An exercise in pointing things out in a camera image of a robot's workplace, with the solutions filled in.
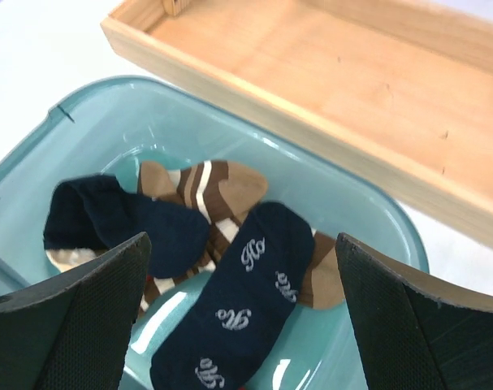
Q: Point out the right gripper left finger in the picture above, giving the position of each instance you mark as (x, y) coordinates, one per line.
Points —
(72, 331)

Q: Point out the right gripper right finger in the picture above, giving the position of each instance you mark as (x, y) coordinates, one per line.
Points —
(414, 330)

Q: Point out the navy patterned sock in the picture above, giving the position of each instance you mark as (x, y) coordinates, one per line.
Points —
(94, 212)
(229, 331)

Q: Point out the teal plastic bin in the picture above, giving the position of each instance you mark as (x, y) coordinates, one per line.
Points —
(112, 125)

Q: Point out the wooden hanging rack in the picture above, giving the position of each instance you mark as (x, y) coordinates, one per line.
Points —
(397, 92)

